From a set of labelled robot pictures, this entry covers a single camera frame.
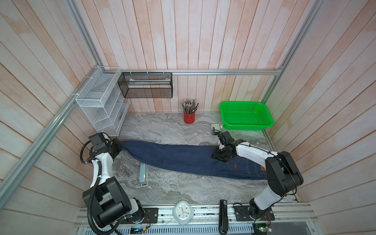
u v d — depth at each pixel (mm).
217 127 1060
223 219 691
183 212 722
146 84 1035
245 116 1181
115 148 741
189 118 1103
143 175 817
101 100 686
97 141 634
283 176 463
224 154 781
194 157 953
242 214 731
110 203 429
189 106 1013
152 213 736
